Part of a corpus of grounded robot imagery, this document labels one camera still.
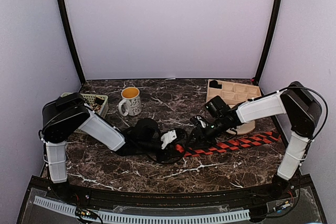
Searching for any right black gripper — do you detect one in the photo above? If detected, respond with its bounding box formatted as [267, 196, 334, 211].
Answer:
[185, 116, 227, 150]

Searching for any right black frame post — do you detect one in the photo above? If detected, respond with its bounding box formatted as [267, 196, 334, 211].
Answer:
[252, 0, 281, 86]

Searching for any black rolled tie in box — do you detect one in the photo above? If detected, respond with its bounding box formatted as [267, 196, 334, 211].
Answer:
[209, 80, 222, 89]

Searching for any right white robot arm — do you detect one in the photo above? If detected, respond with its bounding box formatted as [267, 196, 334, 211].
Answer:
[191, 81, 329, 200]

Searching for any brown patterned tie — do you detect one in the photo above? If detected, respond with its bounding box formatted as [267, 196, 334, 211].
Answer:
[85, 96, 104, 113]

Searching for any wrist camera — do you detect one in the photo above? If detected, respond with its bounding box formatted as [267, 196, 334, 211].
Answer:
[160, 130, 177, 150]
[195, 115, 208, 129]

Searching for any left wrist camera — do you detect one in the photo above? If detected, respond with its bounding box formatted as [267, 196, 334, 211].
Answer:
[160, 130, 177, 150]

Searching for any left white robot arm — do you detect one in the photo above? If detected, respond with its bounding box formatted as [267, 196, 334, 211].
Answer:
[38, 93, 187, 201]

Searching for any left black frame post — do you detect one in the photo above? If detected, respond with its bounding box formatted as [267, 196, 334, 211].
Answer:
[57, 0, 86, 85]

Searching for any white slotted cable duct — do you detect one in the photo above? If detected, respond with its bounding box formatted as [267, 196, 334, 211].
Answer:
[33, 196, 250, 223]

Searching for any bird pattern ceramic plate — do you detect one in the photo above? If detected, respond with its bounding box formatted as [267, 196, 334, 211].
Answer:
[226, 121, 256, 135]

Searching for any black front rail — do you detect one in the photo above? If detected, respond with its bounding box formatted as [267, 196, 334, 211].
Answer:
[24, 175, 319, 210]

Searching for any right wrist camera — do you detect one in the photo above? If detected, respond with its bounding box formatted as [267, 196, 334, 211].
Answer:
[195, 115, 208, 129]

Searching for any wooden compartment organizer box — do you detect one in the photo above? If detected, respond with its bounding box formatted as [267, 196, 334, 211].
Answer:
[206, 79, 261, 105]

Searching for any black frame post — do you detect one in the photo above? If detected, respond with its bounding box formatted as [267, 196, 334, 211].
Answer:
[57, 0, 86, 85]
[252, 0, 281, 86]

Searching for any green plastic basket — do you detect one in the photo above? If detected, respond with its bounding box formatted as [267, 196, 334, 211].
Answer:
[56, 92, 108, 135]

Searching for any red navy striped tie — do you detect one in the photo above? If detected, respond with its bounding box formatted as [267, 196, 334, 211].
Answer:
[184, 131, 281, 157]

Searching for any white patterned mug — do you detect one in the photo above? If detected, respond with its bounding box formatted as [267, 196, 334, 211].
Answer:
[118, 87, 142, 116]

